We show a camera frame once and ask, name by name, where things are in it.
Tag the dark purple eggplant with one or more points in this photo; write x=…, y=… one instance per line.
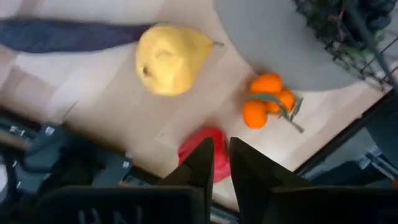
x=62, y=35

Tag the yellow pear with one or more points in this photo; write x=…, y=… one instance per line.
x=171, y=62

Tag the red bell pepper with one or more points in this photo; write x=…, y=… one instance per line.
x=221, y=161

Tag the orange mandarin cluster with leaves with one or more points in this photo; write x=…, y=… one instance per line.
x=255, y=113

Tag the round grey placemat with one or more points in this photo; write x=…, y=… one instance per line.
x=273, y=37

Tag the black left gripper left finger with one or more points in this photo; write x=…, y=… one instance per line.
x=199, y=174

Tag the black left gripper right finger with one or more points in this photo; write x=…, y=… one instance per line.
x=252, y=174

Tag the black metal table frame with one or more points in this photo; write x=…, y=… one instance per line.
x=342, y=137

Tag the dark grape bunch with leaves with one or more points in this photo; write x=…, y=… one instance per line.
x=320, y=18

